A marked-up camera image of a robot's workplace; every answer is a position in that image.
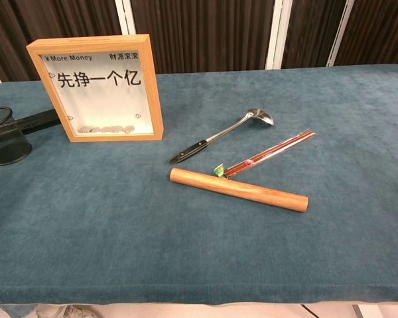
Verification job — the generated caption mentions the wooden rolling pin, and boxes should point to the wooden rolling pin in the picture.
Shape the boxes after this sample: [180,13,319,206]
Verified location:
[169,167,310,213]

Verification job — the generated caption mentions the red chopsticks in plastic sleeve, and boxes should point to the red chopsticks in plastic sleeve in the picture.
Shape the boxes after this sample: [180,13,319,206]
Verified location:
[214,128,319,178]

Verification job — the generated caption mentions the blue table cloth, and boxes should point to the blue table cloth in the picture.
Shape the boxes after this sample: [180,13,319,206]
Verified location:
[0,63,398,305]

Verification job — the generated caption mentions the dark wood slat panel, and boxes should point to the dark wood slat panel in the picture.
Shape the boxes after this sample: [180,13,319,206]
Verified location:
[129,0,276,76]
[0,0,127,83]
[334,0,398,67]
[281,0,348,69]

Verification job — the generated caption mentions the black flat rectangular box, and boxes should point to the black flat rectangular box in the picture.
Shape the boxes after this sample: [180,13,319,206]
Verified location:
[11,110,61,135]

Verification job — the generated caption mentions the black mesh pen cup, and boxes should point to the black mesh pen cup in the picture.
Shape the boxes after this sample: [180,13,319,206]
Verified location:
[0,105,33,166]

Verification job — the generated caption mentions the white sneaker with grey pattern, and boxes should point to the white sneaker with grey pattern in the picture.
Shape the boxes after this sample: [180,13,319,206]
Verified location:
[64,304,94,318]

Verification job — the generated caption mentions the wooden coin bank box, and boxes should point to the wooden coin bank box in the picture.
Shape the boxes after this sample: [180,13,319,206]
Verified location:
[25,32,165,143]

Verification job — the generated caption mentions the steel ladle black handle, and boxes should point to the steel ladle black handle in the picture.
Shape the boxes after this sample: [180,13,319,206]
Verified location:
[168,107,275,166]

